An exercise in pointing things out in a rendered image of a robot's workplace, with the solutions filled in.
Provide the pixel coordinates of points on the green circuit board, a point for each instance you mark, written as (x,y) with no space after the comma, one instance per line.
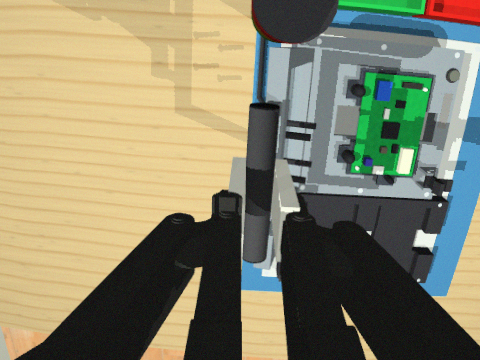
(390,124)

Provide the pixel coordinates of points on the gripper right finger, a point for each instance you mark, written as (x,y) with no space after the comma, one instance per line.
(395,315)

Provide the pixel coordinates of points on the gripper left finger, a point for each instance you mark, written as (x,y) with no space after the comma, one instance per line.
(119,319)

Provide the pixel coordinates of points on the green bin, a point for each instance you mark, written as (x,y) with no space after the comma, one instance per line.
(411,7)

